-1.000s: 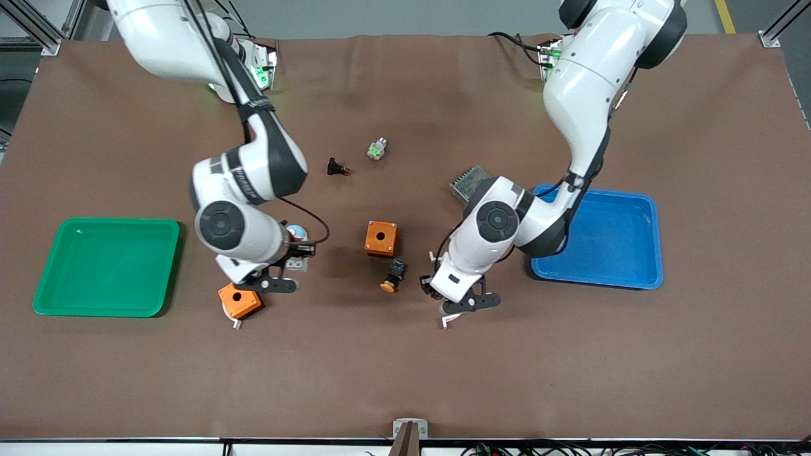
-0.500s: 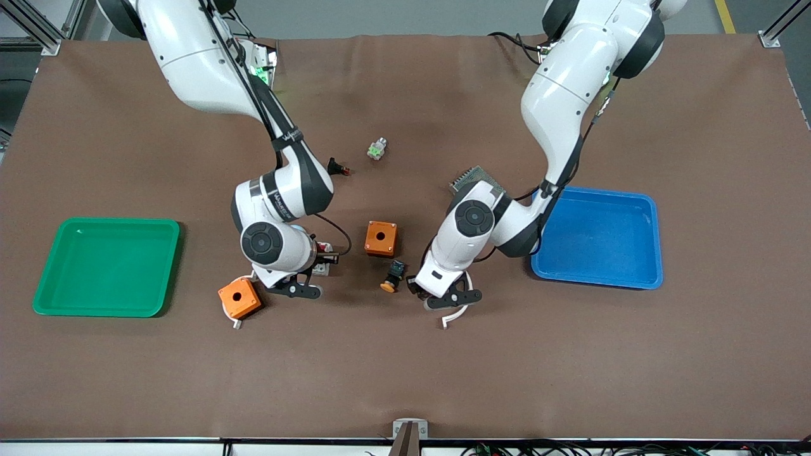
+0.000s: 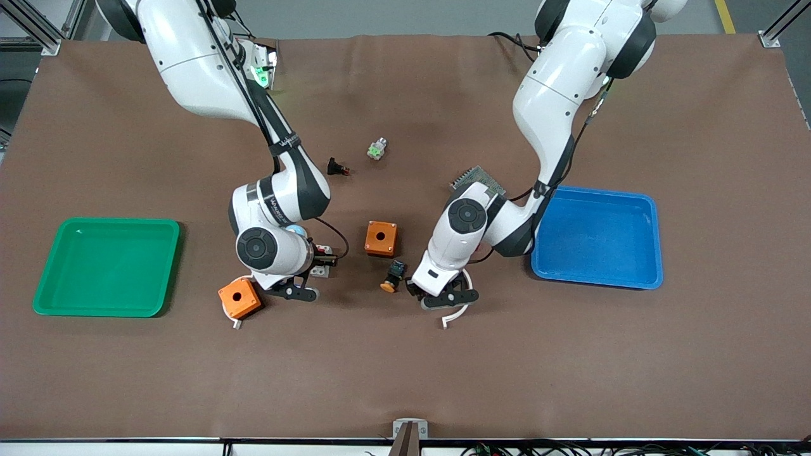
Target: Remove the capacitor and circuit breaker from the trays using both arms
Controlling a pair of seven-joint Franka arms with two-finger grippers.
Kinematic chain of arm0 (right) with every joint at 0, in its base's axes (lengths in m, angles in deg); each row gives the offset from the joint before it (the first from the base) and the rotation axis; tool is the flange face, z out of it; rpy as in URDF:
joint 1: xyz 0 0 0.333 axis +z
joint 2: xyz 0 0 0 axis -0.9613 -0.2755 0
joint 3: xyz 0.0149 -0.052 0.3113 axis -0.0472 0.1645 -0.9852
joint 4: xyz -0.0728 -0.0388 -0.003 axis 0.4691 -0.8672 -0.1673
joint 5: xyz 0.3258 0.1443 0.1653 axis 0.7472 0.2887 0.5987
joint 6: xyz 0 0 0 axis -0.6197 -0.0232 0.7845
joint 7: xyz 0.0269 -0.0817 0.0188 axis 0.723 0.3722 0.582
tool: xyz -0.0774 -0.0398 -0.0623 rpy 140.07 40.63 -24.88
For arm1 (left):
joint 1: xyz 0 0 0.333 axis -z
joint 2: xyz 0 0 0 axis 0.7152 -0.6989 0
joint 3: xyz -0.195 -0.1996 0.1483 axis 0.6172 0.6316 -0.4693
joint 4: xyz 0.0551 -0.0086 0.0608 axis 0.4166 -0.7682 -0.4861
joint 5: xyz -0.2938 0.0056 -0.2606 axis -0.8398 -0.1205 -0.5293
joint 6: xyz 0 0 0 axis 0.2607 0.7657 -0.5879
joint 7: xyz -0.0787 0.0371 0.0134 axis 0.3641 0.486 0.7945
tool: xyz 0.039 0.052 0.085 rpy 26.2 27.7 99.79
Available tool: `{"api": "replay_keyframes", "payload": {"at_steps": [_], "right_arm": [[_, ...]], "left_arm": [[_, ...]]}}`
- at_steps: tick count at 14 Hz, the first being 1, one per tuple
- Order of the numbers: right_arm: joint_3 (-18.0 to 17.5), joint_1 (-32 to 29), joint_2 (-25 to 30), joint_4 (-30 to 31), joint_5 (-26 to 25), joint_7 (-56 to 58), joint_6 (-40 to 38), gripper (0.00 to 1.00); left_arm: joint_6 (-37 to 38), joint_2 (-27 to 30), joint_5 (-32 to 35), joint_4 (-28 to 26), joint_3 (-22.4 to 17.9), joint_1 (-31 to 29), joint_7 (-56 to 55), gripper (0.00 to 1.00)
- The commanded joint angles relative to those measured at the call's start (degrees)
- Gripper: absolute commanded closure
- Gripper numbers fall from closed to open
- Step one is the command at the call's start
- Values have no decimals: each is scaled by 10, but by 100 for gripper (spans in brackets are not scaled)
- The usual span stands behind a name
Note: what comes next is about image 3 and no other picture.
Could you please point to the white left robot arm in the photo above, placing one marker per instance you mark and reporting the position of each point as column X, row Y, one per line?
column 570, row 63

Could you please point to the blue plastic tray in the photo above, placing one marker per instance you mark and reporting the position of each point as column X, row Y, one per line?
column 602, row 237

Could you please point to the black yellow button switch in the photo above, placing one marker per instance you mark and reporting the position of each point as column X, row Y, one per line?
column 394, row 273

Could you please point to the green plastic tray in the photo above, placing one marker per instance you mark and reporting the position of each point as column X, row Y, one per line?
column 108, row 266

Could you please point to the orange button box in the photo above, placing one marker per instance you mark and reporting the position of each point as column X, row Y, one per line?
column 380, row 237
column 239, row 297

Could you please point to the white box with green light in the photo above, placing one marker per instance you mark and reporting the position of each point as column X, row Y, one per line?
column 266, row 63

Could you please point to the green white switch module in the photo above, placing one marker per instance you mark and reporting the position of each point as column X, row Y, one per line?
column 377, row 150

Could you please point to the black red push button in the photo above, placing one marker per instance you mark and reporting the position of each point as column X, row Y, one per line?
column 334, row 167

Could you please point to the white table edge rail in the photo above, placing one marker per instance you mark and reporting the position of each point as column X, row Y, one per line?
column 127, row 448

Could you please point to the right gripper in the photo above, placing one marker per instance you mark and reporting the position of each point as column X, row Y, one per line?
column 317, row 258

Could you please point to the aluminium frame strut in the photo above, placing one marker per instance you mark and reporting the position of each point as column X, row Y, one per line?
column 44, row 41
column 770, row 39

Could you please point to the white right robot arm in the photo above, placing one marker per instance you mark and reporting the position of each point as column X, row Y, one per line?
column 190, row 63

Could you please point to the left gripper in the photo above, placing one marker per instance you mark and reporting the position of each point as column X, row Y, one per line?
column 413, row 289

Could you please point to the small metal mounting bracket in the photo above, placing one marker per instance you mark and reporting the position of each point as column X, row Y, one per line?
column 399, row 427

